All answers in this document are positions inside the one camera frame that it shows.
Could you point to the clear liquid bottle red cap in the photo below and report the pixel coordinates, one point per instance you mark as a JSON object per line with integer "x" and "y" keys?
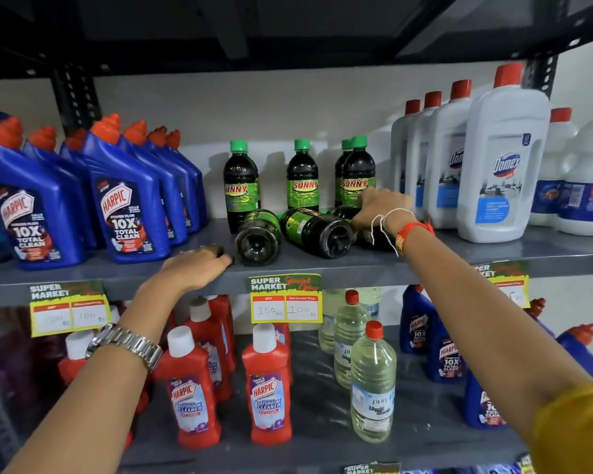
{"x": 326, "y": 320}
{"x": 373, "y": 385}
{"x": 348, "y": 335}
{"x": 371, "y": 301}

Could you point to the person's right hand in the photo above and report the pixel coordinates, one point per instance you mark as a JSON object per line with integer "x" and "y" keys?
{"x": 388, "y": 207}

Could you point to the group of dark green-capped bottles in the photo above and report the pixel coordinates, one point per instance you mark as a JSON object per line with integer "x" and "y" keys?
{"x": 302, "y": 187}

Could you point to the orange wristband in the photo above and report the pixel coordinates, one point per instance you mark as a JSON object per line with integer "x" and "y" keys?
{"x": 410, "y": 231}

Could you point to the person's right forearm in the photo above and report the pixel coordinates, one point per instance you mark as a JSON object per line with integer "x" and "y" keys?
{"x": 484, "y": 320}

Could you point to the row of blue cleaner bottles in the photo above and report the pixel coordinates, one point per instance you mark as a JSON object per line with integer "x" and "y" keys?
{"x": 128, "y": 212}

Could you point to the yellow green price tag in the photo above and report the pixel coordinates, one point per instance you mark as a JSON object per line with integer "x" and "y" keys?
{"x": 285, "y": 301}
{"x": 69, "y": 310}
{"x": 506, "y": 283}
{"x": 370, "y": 469}
{"x": 525, "y": 465}

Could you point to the person's left hand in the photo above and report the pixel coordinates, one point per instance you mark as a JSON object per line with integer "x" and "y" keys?
{"x": 192, "y": 269}

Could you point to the grey metal shelf rack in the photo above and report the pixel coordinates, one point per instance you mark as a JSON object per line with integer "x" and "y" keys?
{"x": 524, "y": 249}

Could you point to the person's left fingers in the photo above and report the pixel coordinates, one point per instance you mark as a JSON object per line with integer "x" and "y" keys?
{"x": 210, "y": 255}

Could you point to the white cleaner bottle red cap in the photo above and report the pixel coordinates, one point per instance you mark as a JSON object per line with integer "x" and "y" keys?
{"x": 415, "y": 157}
{"x": 499, "y": 167}
{"x": 447, "y": 167}
{"x": 398, "y": 152}

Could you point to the group of red cleaner bottles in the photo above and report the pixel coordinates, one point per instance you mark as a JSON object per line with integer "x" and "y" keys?
{"x": 268, "y": 389}

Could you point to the blue toilet cleaner bottle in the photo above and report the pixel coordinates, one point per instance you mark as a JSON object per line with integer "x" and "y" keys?
{"x": 541, "y": 315}
{"x": 580, "y": 355}
{"x": 415, "y": 320}
{"x": 482, "y": 407}
{"x": 444, "y": 357}

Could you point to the silver metal wristwatch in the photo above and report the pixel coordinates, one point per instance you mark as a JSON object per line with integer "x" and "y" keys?
{"x": 128, "y": 343}

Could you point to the person's left forearm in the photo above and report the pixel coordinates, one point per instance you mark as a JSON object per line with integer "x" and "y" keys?
{"x": 79, "y": 419}

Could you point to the white bottle dark blue label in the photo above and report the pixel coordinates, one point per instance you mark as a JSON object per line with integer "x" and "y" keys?
{"x": 588, "y": 192}
{"x": 548, "y": 182}

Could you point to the person's right thumb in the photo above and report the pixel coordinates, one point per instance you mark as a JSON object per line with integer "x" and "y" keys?
{"x": 363, "y": 222}

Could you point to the dark phenyl bottle green label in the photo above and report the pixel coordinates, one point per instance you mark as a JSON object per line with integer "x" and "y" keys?
{"x": 363, "y": 240}

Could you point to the yellow sleeve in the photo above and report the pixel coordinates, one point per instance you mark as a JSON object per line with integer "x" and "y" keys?
{"x": 573, "y": 429}

